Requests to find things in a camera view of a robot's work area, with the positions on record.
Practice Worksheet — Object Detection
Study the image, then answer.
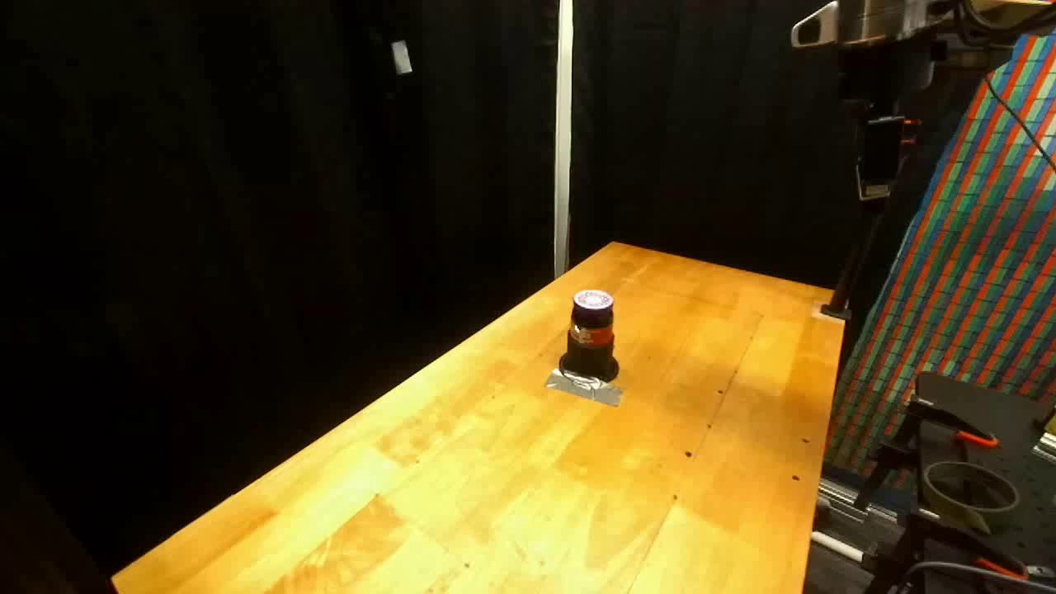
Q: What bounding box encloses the black curtain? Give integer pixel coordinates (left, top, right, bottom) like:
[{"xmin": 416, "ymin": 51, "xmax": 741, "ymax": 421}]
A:
[{"xmin": 0, "ymin": 0, "xmax": 871, "ymax": 594}]

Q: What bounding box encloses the aluminium frame rail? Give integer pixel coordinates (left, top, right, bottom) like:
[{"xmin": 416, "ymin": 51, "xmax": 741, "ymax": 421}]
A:
[{"xmin": 810, "ymin": 464, "xmax": 919, "ymax": 567}]

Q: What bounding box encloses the colourful striped cloth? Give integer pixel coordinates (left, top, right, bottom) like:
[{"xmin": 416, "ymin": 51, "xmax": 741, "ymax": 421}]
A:
[{"xmin": 828, "ymin": 29, "xmax": 1056, "ymax": 479}]

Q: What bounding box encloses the grey tape roll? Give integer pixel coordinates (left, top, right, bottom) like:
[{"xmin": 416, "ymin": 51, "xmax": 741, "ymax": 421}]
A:
[{"xmin": 919, "ymin": 457, "xmax": 1026, "ymax": 521}]

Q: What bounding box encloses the small white tag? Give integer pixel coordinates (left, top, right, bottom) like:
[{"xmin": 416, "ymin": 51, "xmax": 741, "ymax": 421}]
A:
[{"xmin": 390, "ymin": 36, "xmax": 419, "ymax": 78}]

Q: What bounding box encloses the white vertical pole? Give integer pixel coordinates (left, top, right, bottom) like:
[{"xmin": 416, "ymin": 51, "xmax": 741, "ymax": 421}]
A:
[{"xmin": 551, "ymin": 0, "xmax": 579, "ymax": 281}]

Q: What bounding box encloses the thin black cable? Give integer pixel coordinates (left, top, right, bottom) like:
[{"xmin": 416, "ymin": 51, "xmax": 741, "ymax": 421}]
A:
[{"xmin": 980, "ymin": 69, "xmax": 1056, "ymax": 174}]

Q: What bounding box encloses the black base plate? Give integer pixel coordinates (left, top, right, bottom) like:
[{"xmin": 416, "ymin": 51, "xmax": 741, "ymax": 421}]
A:
[{"xmin": 908, "ymin": 370, "xmax": 1056, "ymax": 539}]

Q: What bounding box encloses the black clamp orange handle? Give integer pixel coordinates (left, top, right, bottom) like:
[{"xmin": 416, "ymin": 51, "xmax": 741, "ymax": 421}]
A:
[
  {"xmin": 865, "ymin": 510, "xmax": 1056, "ymax": 594},
  {"xmin": 865, "ymin": 400, "xmax": 1007, "ymax": 510}
]

